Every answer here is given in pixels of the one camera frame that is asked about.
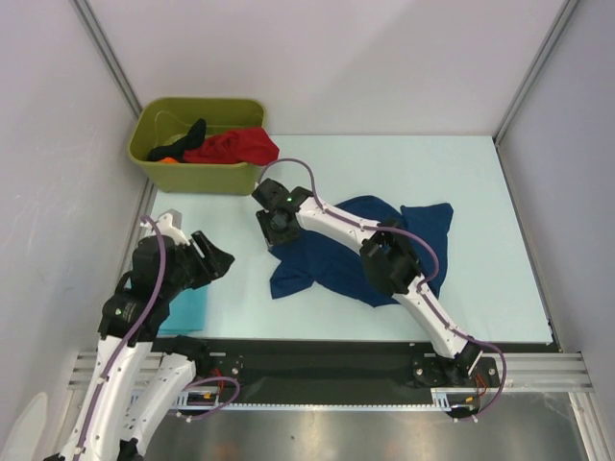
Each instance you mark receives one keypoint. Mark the aluminium corner post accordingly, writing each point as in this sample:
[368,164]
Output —
[102,44]
[546,49]

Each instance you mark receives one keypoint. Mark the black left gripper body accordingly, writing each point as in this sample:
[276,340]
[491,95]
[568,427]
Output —
[188,272]

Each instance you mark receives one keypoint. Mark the right aluminium corner post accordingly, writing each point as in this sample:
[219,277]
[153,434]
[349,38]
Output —
[546,49]

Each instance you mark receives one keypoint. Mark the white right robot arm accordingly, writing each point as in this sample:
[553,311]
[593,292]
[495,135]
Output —
[388,260]

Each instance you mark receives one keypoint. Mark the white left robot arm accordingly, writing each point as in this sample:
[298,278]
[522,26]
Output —
[112,425]

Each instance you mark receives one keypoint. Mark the black garment in bin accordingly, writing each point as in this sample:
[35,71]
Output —
[194,139]

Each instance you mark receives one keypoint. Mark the olive green plastic bin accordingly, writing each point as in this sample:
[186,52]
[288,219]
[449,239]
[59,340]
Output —
[166,120]

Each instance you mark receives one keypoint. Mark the white slotted cable duct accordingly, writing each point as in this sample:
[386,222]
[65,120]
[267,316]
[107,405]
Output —
[202,400]

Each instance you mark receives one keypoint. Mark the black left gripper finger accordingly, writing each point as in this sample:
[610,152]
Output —
[217,266]
[205,245]

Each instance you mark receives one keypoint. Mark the red t shirt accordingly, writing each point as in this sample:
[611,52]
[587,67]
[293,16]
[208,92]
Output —
[248,145]

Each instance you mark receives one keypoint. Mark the folded turquoise t shirt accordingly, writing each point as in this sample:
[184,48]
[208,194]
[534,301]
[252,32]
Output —
[187,313]

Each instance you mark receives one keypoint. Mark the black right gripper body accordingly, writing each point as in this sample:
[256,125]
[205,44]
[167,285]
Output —
[268,230]

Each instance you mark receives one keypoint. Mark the aluminium frame rail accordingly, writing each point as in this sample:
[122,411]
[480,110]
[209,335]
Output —
[526,372]

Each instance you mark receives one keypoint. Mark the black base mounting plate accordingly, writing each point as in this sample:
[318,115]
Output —
[338,367]

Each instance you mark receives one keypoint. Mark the left aluminium corner post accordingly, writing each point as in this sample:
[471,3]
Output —
[102,44]

